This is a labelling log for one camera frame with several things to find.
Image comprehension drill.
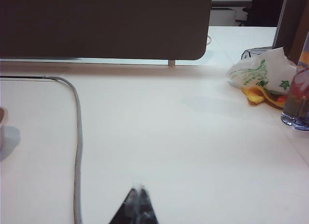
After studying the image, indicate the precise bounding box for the grey cable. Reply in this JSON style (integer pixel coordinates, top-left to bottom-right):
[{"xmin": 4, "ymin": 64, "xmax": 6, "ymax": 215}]
[{"xmin": 42, "ymin": 76, "xmax": 84, "ymax": 224}]

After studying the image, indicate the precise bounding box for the yellow wrapper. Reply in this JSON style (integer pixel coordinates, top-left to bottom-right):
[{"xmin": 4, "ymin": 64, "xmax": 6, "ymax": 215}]
[{"xmin": 241, "ymin": 85, "xmax": 287, "ymax": 109}]

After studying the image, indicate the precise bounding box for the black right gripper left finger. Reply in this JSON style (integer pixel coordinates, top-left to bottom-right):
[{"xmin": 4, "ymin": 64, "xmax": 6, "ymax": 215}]
[{"xmin": 108, "ymin": 186, "xmax": 139, "ymax": 224}]

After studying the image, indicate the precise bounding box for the clear plastic bottle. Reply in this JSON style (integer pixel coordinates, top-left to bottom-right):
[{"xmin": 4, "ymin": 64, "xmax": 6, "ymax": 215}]
[{"xmin": 281, "ymin": 32, "xmax": 309, "ymax": 132}]

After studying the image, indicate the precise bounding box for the white plastic bag green print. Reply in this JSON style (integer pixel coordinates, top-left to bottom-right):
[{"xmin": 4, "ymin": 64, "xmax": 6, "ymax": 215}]
[{"xmin": 225, "ymin": 46, "xmax": 297, "ymax": 96}]

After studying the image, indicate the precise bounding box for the black office chair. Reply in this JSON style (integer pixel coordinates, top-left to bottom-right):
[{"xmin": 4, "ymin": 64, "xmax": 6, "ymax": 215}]
[{"xmin": 242, "ymin": 0, "xmax": 287, "ymax": 27}]

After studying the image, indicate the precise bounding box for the brown wooden partition panel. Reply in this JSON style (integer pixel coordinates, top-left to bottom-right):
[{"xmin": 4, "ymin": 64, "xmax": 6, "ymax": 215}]
[{"xmin": 274, "ymin": 0, "xmax": 309, "ymax": 65}]

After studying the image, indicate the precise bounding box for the grey desk divider panel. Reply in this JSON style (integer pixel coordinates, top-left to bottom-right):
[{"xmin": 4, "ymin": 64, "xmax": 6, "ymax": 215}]
[{"xmin": 0, "ymin": 0, "xmax": 212, "ymax": 61}]

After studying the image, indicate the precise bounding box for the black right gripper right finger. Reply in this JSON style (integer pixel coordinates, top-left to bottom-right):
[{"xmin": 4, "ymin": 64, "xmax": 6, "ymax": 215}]
[{"xmin": 138, "ymin": 186, "xmax": 160, "ymax": 224}]

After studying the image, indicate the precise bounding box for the white background desk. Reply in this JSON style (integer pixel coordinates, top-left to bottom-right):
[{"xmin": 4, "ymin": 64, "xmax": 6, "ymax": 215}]
[{"xmin": 209, "ymin": 0, "xmax": 253, "ymax": 27}]

